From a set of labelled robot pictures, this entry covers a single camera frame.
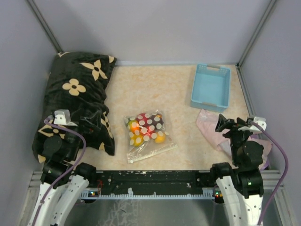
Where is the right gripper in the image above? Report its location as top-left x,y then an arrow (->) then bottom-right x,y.
215,113 -> 255,165

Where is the pink cloth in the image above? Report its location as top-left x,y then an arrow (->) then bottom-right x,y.
196,109 -> 272,171

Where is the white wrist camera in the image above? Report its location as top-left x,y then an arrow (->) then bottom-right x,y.
53,109 -> 77,126
238,116 -> 267,133

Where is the black floral pillow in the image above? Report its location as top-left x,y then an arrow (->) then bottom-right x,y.
32,52 -> 117,157

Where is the blue plastic basket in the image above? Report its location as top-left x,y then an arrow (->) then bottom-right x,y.
190,64 -> 231,113

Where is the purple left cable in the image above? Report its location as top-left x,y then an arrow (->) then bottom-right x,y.
30,114 -> 87,226

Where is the clear dotted zip bag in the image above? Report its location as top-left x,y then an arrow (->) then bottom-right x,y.
124,110 -> 178,163

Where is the dark brown toy fruit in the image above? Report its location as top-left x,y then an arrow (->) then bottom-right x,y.
150,113 -> 164,129

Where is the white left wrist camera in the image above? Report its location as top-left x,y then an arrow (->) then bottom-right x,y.
53,109 -> 77,126

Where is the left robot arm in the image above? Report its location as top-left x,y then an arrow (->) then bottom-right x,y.
28,114 -> 98,226

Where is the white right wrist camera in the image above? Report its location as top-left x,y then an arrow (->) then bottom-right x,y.
238,116 -> 267,133

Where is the green orange toy mango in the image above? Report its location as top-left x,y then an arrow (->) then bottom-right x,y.
127,120 -> 143,147

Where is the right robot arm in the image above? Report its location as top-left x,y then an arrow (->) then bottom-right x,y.
210,114 -> 264,226

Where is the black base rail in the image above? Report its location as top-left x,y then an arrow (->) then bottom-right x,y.
80,170 -> 217,200

